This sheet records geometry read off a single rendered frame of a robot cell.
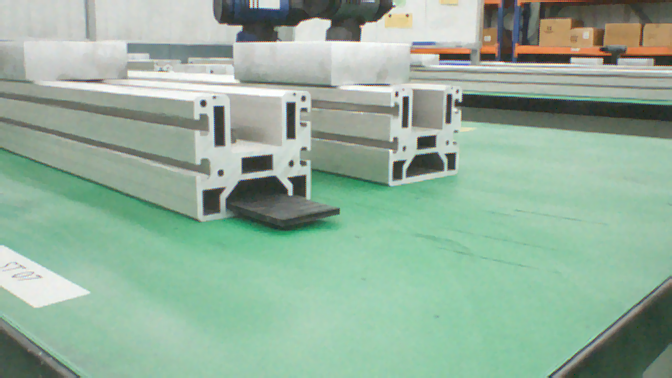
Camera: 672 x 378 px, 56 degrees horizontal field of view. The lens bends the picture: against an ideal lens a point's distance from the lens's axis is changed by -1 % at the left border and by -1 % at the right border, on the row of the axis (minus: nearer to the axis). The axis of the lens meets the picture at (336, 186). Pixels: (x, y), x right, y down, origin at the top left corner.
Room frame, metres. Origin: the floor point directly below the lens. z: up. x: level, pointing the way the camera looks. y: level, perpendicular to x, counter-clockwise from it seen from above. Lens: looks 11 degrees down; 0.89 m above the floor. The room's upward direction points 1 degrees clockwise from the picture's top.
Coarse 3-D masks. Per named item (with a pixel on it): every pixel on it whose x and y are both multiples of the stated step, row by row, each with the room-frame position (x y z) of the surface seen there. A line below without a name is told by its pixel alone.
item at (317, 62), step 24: (240, 48) 0.70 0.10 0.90; (264, 48) 0.67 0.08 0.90; (288, 48) 0.64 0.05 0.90; (312, 48) 0.61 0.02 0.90; (336, 48) 0.60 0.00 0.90; (360, 48) 0.62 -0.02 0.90; (384, 48) 0.64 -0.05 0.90; (408, 48) 0.67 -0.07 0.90; (240, 72) 0.70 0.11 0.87; (264, 72) 0.67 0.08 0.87; (288, 72) 0.64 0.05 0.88; (312, 72) 0.61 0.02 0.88; (336, 72) 0.60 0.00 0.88; (360, 72) 0.62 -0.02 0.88; (384, 72) 0.64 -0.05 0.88; (408, 72) 0.67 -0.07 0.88
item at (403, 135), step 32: (320, 96) 0.61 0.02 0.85; (352, 96) 0.58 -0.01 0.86; (384, 96) 0.55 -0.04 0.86; (416, 96) 0.62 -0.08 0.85; (448, 96) 0.61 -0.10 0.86; (320, 128) 0.61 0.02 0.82; (352, 128) 0.58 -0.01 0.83; (384, 128) 0.55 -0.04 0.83; (416, 128) 0.60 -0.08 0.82; (448, 128) 0.60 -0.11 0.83; (320, 160) 0.61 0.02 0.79; (352, 160) 0.58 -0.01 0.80; (384, 160) 0.55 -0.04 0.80; (416, 160) 0.62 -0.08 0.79; (448, 160) 0.62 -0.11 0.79
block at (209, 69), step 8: (176, 64) 1.23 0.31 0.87; (184, 64) 1.21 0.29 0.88; (192, 64) 1.20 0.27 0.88; (200, 64) 1.21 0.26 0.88; (208, 64) 1.22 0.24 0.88; (216, 64) 1.24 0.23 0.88; (224, 64) 1.25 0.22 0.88; (176, 72) 1.23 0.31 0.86; (184, 72) 1.21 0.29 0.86; (192, 72) 1.19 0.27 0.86; (200, 72) 1.18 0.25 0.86; (208, 72) 1.17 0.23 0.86; (216, 72) 1.19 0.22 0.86; (224, 72) 1.20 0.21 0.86; (232, 72) 1.22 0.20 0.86
